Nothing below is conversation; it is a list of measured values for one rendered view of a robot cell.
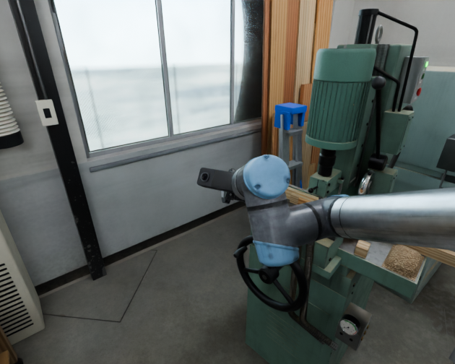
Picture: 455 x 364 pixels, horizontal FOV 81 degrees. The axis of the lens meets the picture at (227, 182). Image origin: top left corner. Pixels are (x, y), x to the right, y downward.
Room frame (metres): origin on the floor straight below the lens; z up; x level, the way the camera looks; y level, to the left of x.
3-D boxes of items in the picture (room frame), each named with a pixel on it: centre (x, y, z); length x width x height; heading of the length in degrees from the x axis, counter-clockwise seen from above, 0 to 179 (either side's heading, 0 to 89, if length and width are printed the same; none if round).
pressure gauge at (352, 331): (0.61, -0.42, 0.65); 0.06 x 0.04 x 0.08; 47
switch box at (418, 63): (1.08, -0.69, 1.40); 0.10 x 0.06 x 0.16; 137
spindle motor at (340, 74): (0.94, -0.37, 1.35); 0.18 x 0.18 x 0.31
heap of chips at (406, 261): (0.65, -0.56, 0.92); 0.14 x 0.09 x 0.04; 137
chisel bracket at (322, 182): (0.95, -0.39, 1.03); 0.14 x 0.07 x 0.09; 137
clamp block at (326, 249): (0.74, -0.30, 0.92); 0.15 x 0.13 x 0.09; 47
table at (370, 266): (0.80, -0.36, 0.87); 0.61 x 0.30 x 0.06; 47
